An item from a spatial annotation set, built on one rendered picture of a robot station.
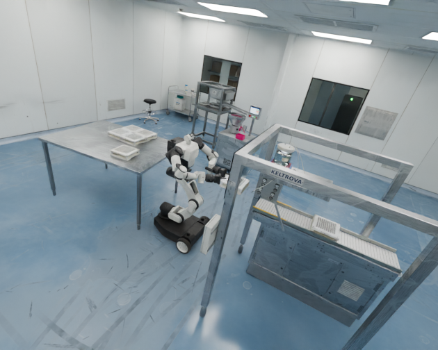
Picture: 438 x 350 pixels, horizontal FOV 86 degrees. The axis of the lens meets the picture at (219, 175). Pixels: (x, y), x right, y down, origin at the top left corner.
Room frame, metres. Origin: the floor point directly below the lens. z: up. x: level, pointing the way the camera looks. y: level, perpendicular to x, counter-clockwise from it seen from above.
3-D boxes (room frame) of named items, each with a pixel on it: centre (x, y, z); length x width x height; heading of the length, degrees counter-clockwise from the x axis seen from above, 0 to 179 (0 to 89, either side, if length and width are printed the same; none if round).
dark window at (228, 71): (7.83, 0.58, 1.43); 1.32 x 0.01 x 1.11; 67
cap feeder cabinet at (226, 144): (4.71, -0.21, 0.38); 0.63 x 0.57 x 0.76; 67
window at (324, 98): (6.50, -2.52, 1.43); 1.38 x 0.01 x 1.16; 67
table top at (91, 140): (2.96, 1.47, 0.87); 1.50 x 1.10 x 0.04; 76
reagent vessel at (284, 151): (2.01, -0.54, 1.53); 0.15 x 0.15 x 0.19
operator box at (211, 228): (1.32, -0.03, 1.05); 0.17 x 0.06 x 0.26; 158
